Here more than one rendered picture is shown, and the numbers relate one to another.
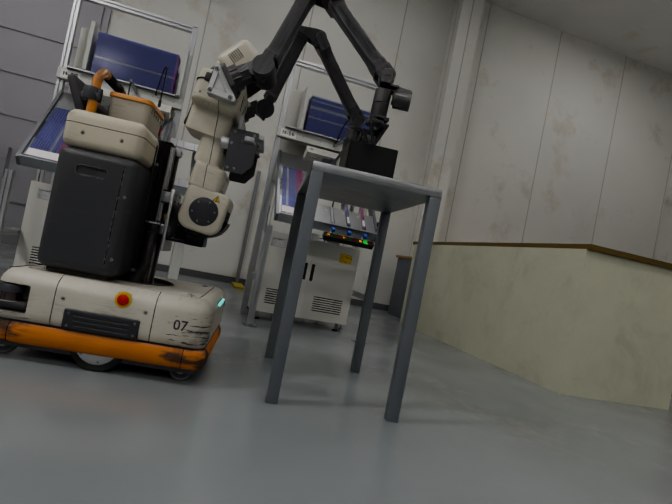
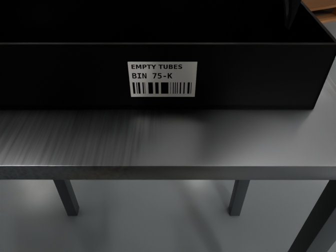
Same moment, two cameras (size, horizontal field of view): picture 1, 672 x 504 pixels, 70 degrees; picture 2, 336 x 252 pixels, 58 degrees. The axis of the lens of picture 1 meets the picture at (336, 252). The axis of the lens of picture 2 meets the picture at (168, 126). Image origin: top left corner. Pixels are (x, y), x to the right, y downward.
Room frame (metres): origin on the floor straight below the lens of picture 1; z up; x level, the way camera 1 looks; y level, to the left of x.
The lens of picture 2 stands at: (1.82, 0.42, 1.10)
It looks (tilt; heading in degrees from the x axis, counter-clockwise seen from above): 42 degrees down; 278
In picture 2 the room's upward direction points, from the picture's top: straight up
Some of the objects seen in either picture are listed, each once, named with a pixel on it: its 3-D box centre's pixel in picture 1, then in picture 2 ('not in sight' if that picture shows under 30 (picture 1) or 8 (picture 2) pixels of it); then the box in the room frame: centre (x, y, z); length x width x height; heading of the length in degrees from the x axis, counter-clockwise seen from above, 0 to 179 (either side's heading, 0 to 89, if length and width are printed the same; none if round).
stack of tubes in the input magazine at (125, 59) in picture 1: (137, 66); not in sight; (3.23, 1.56, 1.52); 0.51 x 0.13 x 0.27; 106
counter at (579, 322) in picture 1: (506, 302); not in sight; (4.08, -1.50, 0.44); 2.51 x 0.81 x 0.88; 15
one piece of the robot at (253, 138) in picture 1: (241, 150); not in sight; (1.88, 0.44, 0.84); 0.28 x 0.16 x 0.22; 8
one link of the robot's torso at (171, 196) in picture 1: (195, 224); not in sight; (1.92, 0.57, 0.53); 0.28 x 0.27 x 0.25; 8
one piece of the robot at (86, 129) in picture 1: (126, 194); not in sight; (1.82, 0.82, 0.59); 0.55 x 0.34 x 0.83; 8
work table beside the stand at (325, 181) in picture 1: (339, 285); (146, 197); (1.95, -0.04, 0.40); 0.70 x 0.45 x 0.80; 8
